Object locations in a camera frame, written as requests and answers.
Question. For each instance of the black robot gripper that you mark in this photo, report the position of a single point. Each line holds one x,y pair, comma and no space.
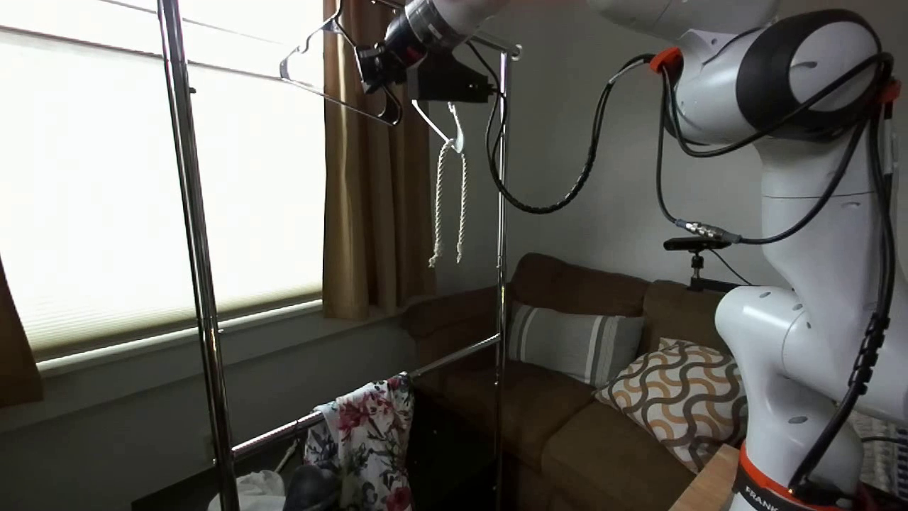
417,52

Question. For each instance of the black coat hanger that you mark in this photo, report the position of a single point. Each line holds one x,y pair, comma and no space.
305,67

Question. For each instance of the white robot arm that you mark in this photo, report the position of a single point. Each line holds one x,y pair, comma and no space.
807,93

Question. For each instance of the brown curtain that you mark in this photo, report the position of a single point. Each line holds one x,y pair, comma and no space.
378,198

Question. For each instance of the grey striped pillow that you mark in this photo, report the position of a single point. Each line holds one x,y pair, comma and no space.
577,344

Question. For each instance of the brown sofa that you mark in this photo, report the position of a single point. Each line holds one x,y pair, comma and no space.
561,449

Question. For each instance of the floral patterned cloth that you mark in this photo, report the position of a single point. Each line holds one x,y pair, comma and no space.
361,445

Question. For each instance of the brown wavy patterned pillow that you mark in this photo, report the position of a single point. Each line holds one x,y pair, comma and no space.
682,392

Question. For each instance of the chrome clothes rack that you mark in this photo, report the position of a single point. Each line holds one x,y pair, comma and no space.
178,98

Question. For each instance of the black camera on stand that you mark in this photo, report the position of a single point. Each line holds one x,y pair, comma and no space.
695,249

